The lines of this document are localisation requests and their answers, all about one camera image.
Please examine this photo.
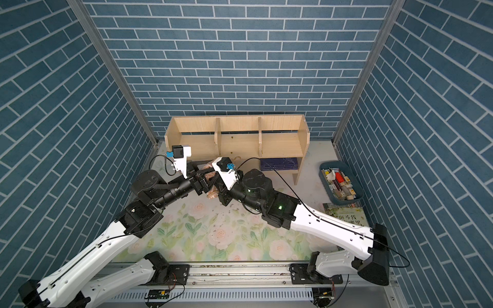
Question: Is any light wooden bookshelf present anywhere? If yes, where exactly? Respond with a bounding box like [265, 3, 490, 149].
[165, 114, 310, 184]

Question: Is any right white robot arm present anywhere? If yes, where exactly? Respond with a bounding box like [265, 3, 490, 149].
[215, 169, 390, 286]

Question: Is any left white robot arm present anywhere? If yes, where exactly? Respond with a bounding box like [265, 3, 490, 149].
[19, 168, 218, 307]

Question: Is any floral table mat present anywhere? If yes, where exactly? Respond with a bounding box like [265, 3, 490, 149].
[114, 192, 339, 263]

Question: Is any dark blue book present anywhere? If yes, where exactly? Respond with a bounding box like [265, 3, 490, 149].
[260, 158, 299, 171]

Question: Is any teal storage basket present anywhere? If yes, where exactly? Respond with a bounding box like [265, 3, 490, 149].
[319, 160, 365, 206]

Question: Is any red box in basket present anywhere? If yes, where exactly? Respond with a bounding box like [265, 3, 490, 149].
[335, 172, 345, 185]

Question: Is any green circuit board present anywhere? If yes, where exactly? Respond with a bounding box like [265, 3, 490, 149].
[145, 290, 171, 302]

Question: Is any illustrated children's book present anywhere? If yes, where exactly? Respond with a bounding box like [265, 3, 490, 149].
[323, 203, 370, 227]

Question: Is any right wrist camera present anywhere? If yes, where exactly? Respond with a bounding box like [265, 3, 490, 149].
[212, 157, 239, 191]

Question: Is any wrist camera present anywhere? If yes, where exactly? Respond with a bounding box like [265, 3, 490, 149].
[212, 157, 239, 191]
[172, 145, 191, 178]

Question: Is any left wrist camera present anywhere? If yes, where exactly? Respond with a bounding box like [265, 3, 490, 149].
[172, 145, 191, 178]

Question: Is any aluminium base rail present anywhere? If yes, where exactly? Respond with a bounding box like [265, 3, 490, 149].
[106, 261, 399, 307]

